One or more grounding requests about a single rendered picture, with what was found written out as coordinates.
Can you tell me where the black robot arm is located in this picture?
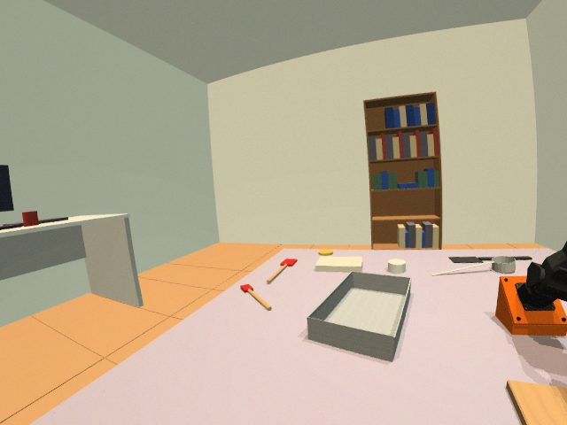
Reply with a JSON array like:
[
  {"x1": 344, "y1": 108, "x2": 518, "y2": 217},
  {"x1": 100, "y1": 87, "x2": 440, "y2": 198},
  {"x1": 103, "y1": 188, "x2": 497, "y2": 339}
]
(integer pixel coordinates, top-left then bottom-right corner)
[{"x1": 515, "y1": 241, "x2": 567, "y2": 311}]

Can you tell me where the cream round disc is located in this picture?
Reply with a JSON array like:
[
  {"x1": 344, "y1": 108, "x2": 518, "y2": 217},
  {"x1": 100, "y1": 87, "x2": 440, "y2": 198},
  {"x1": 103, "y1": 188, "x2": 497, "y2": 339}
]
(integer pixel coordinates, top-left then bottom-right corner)
[{"x1": 388, "y1": 259, "x2": 406, "y2": 274}]

